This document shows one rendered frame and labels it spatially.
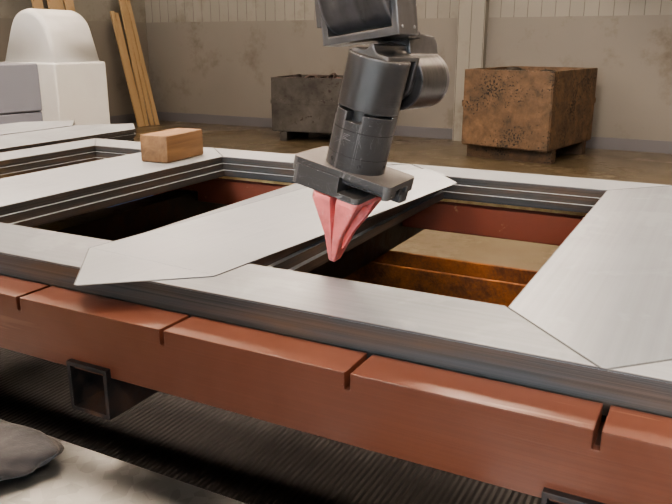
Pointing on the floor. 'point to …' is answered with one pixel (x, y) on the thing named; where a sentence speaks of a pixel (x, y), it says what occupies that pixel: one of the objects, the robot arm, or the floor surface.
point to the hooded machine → (62, 64)
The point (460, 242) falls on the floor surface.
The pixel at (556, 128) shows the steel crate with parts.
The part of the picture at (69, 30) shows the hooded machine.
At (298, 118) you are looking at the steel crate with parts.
